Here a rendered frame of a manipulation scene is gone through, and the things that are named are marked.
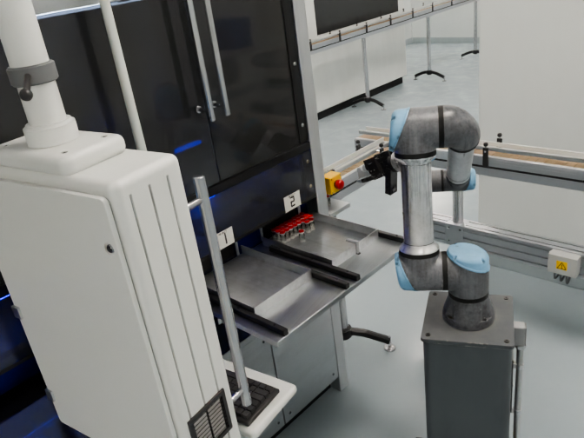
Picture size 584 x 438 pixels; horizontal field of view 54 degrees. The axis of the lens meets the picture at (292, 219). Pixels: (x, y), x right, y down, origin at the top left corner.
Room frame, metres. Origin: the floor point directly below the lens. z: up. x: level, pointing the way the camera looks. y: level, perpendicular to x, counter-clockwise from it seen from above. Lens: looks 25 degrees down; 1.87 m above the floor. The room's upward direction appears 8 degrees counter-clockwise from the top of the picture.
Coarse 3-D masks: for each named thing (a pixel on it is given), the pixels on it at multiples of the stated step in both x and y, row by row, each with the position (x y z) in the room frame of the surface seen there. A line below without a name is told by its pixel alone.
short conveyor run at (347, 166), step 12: (360, 144) 2.64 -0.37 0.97; (372, 144) 2.64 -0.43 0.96; (384, 144) 2.60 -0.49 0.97; (348, 156) 2.52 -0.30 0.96; (360, 156) 2.48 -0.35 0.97; (372, 156) 2.57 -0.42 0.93; (324, 168) 2.40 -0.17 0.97; (336, 168) 2.48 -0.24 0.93; (348, 168) 2.46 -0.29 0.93; (348, 180) 2.37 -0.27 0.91; (372, 180) 2.49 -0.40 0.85; (336, 192) 2.29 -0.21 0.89; (348, 192) 2.36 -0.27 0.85
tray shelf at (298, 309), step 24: (384, 240) 1.83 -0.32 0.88; (360, 264) 1.68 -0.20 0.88; (384, 264) 1.68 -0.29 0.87; (312, 288) 1.58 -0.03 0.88; (336, 288) 1.56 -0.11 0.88; (216, 312) 1.52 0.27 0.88; (264, 312) 1.48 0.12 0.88; (288, 312) 1.46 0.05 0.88; (312, 312) 1.44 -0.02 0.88; (264, 336) 1.36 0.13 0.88; (288, 336) 1.35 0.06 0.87
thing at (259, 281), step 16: (240, 256) 1.85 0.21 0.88; (256, 256) 1.82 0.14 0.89; (272, 256) 1.76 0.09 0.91; (240, 272) 1.74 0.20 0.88; (256, 272) 1.72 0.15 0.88; (272, 272) 1.71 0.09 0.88; (288, 272) 1.69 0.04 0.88; (304, 272) 1.65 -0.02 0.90; (208, 288) 1.61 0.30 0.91; (240, 288) 1.64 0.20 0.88; (256, 288) 1.62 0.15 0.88; (272, 288) 1.61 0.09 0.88; (288, 288) 1.56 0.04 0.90; (240, 304) 1.50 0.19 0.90; (256, 304) 1.52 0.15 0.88; (272, 304) 1.51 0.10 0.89
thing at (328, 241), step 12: (324, 216) 2.03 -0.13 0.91; (324, 228) 1.99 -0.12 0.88; (336, 228) 1.97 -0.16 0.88; (348, 228) 1.95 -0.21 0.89; (360, 228) 1.91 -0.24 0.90; (372, 228) 1.87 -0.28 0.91; (264, 240) 1.91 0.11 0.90; (312, 240) 1.90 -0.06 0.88; (324, 240) 1.89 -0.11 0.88; (336, 240) 1.87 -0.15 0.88; (360, 240) 1.79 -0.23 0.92; (372, 240) 1.83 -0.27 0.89; (300, 252) 1.78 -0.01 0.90; (312, 252) 1.81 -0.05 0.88; (324, 252) 1.80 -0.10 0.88; (336, 252) 1.78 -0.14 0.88; (348, 252) 1.74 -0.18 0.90; (336, 264) 1.69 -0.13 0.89
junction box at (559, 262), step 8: (552, 256) 2.10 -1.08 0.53; (560, 256) 2.08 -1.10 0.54; (568, 256) 2.07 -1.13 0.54; (576, 256) 2.06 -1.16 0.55; (552, 264) 2.10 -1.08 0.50; (560, 264) 2.08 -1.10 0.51; (568, 264) 2.05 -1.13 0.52; (576, 264) 2.03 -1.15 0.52; (560, 272) 2.08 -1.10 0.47; (568, 272) 2.05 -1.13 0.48; (576, 272) 2.03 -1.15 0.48
